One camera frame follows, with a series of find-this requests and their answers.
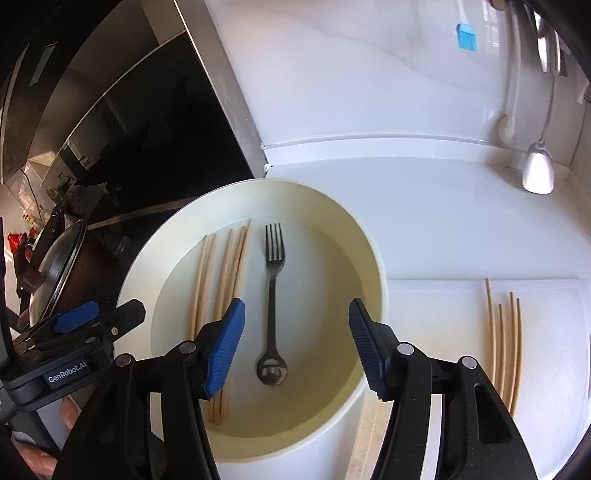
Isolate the blue silicone basting brush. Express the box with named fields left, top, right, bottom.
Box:
left=455, top=0, right=479, bottom=51

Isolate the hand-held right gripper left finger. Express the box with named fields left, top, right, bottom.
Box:
left=55, top=298, right=247, bottom=480

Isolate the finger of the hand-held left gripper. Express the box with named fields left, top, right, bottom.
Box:
left=88, top=298, right=147, bottom=346
left=52, top=301, right=101, bottom=335

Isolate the white plastic cutting board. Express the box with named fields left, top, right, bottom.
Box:
left=360, top=277, right=585, bottom=480

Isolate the person's left hand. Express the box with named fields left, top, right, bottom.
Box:
left=14, top=396, right=83, bottom=478

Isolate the glass pot lid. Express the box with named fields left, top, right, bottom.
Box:
left=28, top=219, right=88, bottom=333

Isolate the metal fork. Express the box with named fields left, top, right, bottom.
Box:
left=256, top=223, right=288, bottom=386

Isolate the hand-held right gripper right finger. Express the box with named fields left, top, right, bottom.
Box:
left=348, top=298, right=539, bottom=480

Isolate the dark brown cooking pot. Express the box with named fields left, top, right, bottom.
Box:
left=14, top=203, right=123, bottom=333

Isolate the stainless steel spatula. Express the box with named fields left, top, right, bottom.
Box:
left=522, top=9, right=562, bottom=195

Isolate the white round bowl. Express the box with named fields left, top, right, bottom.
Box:
left=116, top=178, right=389, bottom=462

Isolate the black range hood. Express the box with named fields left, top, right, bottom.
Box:
left=0, top=0, right=271, bottom=222

